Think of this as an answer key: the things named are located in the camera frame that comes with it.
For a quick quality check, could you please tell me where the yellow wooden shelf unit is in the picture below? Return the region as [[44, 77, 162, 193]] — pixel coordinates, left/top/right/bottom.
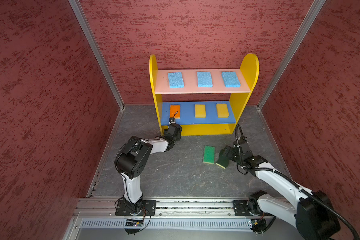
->
[[149, 54, 260, 136]]

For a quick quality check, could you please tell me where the green yellow scrub sponge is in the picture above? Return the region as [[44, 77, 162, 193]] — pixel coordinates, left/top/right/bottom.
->
[[203, 146, 215, 165]]

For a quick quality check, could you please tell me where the blue sponge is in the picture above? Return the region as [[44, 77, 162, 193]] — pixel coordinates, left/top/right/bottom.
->
[[168, 72, 185, 89], [197, 72, 213, 88], [221, 72, 241, 88]]

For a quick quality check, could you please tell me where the aluminium corner frame post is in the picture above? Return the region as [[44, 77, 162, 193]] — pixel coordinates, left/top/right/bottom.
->
[[257, 0, 326, 112], [69, 0, 125, 111]]

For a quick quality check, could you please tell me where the aluminium corner frame post right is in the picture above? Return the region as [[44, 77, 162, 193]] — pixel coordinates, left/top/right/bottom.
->
[[257, 0, 326, 112]]

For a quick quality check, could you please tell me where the orange sponge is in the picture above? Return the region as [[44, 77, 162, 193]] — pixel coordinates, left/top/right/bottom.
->
[[170, 105, 181, 119]]

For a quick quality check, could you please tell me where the dark green curved sponge upper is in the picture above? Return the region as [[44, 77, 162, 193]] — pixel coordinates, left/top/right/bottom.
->
[[216, 156, 230, 169]]

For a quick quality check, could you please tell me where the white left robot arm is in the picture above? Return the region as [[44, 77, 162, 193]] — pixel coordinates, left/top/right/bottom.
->
[[114, 133, 181, 215]]

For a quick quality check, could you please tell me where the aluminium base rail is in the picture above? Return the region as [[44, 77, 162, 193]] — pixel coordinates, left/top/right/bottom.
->
[[62, 196, 292, 240]]

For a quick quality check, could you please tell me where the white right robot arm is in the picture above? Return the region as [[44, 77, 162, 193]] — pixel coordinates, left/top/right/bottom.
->
[[218, 144, 360, 240]]

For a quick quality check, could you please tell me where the aluminium corner frame post left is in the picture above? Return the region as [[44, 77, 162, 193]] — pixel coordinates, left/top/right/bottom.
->
[[69, 0, 125, 111]]

